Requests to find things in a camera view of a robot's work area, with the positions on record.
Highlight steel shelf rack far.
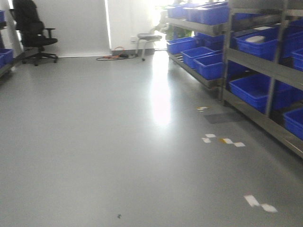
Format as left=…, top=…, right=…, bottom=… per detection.
left=164, top=3, right=228, bottom=90

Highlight steel shelf rack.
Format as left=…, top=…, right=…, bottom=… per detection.
left=220, top=0, right=303, bottom=157
left=164, top=3, right=228, bottom=90

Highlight steel shelf rack right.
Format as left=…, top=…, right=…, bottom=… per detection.
left=220, top=0, right=303, bottom=157

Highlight grey stool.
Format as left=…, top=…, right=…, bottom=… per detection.
left=135, top=33, right=162, bottom=61

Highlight black office chair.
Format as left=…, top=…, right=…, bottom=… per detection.
left=10, top=0, right=58, bottom=66

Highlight orange and black floor cables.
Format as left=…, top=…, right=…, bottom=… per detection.
left=95, top=46, right=137, bottom=61

